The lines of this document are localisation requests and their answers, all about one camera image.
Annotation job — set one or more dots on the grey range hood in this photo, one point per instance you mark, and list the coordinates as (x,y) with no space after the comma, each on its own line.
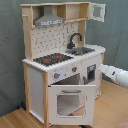
(48,18)

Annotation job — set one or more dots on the red oven knob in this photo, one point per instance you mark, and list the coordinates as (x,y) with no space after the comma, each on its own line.
(74,69)
(56,75)

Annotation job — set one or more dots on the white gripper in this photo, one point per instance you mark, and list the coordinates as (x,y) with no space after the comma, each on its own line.
(109,71)

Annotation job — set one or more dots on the grey toy sink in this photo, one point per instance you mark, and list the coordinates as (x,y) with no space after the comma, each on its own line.
(79,51)

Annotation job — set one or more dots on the left red oven knob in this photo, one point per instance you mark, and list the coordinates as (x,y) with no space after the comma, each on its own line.
(56,75)

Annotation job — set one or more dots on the grey ice dispenser panel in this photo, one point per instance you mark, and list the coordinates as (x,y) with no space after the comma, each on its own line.
(91,73)

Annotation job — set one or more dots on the black toy faucet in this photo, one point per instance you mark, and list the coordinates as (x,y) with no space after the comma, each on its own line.
(73,40)

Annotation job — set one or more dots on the wooden toy kitchen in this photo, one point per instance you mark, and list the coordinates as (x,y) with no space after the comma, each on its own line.
(45,40)

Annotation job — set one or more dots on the grey cabinet door handle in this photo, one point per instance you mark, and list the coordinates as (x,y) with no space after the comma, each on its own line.
(84,80)

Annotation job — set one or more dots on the right red oven knob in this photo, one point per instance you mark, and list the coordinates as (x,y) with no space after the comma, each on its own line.
(74,69)

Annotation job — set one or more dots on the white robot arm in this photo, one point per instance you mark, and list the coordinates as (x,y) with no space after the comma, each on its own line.
(120,76)

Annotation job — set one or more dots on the black stovetop red burners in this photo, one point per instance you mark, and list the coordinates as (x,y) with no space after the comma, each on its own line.
(52,59)

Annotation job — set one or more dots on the white oven door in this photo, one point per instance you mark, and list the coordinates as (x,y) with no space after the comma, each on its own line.
(71,104)

